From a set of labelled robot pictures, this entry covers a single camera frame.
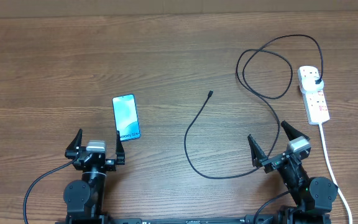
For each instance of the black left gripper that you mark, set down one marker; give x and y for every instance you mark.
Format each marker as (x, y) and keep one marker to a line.
(110, 165)

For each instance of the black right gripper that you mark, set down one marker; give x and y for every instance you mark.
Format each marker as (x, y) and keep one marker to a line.
(258, 158)

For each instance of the blue Samsung Galaxy smartphone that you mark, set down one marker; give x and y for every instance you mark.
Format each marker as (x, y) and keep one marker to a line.
(126, 117)

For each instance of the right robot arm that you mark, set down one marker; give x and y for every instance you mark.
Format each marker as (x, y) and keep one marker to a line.
(313, 196)

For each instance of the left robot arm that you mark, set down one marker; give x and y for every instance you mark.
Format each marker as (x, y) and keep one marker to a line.
(84, 197)

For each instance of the white charger plug adapter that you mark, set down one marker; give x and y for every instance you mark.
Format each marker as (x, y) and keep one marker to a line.
(310, 85)

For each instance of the white power strip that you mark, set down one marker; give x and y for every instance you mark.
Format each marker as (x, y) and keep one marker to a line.
(315, 103)

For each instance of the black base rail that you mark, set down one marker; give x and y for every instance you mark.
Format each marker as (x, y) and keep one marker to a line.
(194, 221)

